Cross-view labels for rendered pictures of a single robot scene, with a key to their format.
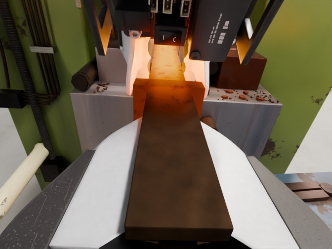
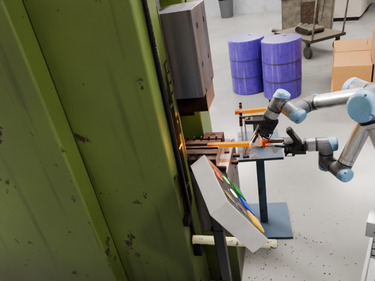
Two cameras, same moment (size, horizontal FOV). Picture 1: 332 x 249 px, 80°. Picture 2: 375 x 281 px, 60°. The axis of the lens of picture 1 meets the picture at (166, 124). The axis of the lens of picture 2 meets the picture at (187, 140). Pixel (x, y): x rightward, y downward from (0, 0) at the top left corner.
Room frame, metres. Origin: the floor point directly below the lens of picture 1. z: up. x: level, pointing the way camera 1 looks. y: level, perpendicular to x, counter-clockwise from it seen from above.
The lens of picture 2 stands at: (-0.07, 1.59, 1.93)
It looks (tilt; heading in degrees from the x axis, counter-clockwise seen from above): 28 degrees down; 292
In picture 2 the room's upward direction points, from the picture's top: 11 degrees counter-clockwise
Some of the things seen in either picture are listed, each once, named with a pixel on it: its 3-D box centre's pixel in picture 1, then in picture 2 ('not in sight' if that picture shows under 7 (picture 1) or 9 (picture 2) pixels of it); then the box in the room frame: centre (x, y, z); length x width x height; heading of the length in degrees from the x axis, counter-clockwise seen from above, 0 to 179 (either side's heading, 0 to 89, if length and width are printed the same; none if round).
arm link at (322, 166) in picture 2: not in sight; (327, 161); (-0.20, 0.00, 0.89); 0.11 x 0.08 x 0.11; 121
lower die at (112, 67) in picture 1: (154, 41); (183, 153); (0.59, 0.05, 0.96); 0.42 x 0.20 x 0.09; 3
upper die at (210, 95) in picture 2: not in sight; (172, 97); (0.59, 0.05, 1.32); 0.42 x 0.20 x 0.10; 3
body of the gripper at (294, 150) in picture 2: not in sight; (294, 146); (-0.04, -0.01, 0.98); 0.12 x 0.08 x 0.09; 3
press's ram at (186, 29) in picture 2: not in sight; (166, 49); (0.59, 0.01, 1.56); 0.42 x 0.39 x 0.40; 3
